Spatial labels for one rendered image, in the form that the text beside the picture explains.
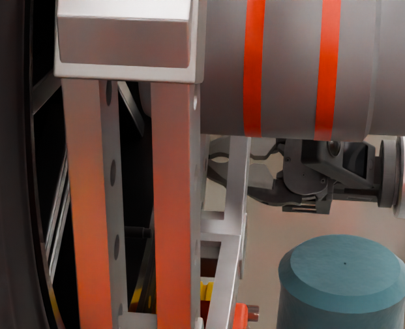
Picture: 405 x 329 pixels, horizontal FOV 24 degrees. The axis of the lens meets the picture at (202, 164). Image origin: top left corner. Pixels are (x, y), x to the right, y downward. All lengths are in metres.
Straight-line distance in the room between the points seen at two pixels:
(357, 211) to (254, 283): 0.37
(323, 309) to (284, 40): 0.18
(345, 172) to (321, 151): 0.05
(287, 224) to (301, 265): 1.45
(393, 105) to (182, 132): 0.25
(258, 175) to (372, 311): 0.39
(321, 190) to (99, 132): 0.55
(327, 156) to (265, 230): 1.17
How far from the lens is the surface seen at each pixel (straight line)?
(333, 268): 0.65
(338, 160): 0.93
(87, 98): 0.44
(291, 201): 0.97
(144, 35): 0.42
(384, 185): 0.98
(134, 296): 0.84
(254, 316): 0.97
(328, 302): 0.62
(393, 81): 0.65
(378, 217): 2.15
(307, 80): 0.64
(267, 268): 1.95
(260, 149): 0.99
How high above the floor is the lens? 1.10
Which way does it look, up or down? 28 degrees down
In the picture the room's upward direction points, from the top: straight up
